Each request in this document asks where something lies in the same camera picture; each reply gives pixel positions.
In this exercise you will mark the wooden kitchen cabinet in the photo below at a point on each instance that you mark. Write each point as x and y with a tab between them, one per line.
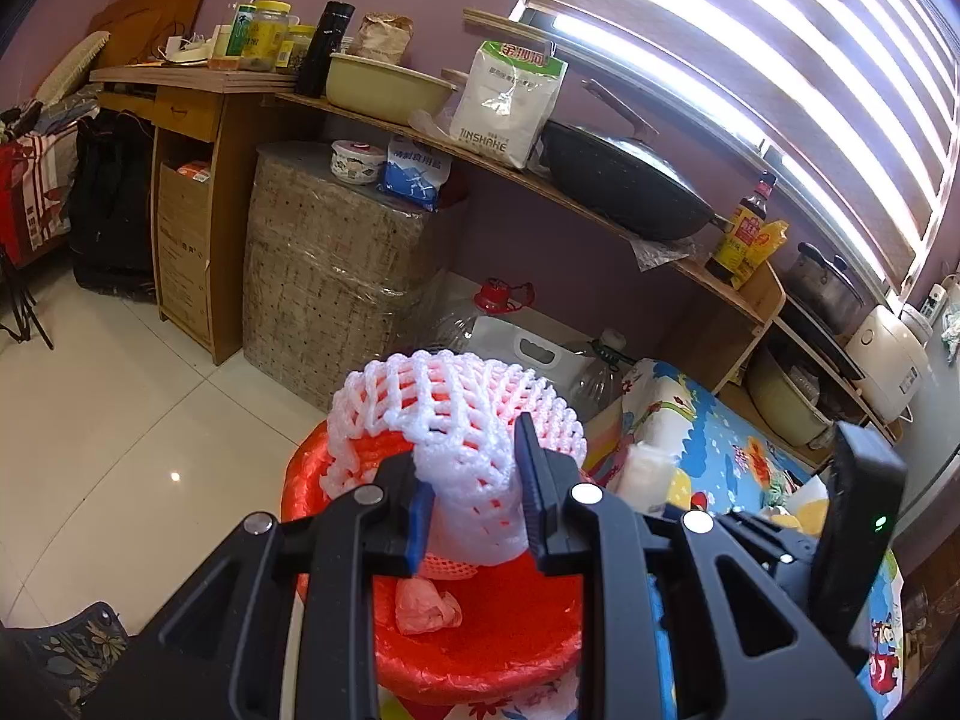
750	330

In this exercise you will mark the clear plastic wrap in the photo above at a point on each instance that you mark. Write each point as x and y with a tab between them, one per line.
660	251

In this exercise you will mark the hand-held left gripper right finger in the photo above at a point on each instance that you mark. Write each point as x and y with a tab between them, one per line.
530	495

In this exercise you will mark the white flour bag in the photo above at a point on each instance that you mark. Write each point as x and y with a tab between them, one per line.
502	112

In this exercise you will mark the green label bottle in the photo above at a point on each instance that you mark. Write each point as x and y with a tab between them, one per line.
241	34

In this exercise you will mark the black thermos flask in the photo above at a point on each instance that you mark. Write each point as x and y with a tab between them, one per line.
322	52

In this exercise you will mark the clear water jug red cap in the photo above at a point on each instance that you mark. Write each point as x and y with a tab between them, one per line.
499	296

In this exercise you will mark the clear plastic bottle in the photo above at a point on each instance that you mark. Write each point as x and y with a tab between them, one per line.
600	382

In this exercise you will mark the cardboard box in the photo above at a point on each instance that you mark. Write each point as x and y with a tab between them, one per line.
184	240

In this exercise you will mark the yellow lid jar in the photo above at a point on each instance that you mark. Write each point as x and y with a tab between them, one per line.
266	37

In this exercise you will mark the black wok with lid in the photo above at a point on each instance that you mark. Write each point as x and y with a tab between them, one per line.
622	180

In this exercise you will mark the blue salt bag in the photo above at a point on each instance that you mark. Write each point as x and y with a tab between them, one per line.
412	180

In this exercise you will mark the white rice cooker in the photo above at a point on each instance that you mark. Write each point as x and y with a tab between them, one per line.
889	360

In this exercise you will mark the plastic-wrapped woven box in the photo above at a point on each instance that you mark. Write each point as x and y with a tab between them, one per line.
322	262

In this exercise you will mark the striped window blind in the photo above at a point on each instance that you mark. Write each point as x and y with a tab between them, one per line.
750	52

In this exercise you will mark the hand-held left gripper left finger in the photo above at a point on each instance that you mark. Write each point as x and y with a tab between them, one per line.
420	521

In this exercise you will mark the dark soy sauce bottle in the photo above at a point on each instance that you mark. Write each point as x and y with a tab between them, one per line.
739	232

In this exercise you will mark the black tripod legs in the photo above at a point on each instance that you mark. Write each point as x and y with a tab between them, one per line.
15	300

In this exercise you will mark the lidded white bowl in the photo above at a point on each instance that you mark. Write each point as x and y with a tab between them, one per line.
358	163

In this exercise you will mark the wooden desk with drawer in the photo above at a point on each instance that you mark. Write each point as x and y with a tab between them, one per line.
187	112

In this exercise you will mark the black cooktop tray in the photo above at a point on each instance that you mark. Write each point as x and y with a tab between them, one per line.
810	337

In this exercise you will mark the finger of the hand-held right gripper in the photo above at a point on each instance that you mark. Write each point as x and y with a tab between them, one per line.
776	562

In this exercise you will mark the red plastic-lined bin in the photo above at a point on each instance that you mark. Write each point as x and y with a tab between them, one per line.
480	652

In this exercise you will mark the brown paper bag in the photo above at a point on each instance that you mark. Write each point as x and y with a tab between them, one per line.
384	37

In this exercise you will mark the white foam fruit net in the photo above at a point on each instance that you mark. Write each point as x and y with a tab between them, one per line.
450	405

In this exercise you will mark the yellow sponge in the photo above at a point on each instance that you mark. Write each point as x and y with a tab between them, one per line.
806	519

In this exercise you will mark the small glass jar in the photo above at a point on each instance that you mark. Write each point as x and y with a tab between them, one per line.
298	52

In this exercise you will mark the steel cooking pot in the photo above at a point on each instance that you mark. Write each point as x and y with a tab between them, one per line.
829	292

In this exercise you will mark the red patterned bedding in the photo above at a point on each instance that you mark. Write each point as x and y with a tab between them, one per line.
30	195

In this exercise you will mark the long wooden shelf plank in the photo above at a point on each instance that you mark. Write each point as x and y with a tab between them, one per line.
525	180

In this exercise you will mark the beige pillow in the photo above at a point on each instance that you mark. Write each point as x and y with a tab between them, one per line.
71	64

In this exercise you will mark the blue cartoon printed blanket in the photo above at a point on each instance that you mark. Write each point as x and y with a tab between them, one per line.
720	427

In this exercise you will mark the black bag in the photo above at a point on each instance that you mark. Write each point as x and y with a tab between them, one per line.
112	202

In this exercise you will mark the large pale green basin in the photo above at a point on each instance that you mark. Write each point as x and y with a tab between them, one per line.
780	405

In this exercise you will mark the brown cardboard sheet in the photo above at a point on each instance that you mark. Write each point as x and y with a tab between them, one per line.
157	15

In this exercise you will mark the pink crumpled tissue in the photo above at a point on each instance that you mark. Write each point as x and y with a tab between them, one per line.
427	607

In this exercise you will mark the pink foam fruit net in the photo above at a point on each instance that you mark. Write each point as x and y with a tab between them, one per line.
450	568

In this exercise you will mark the dark floral cushion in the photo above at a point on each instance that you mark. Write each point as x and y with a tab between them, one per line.
67	652

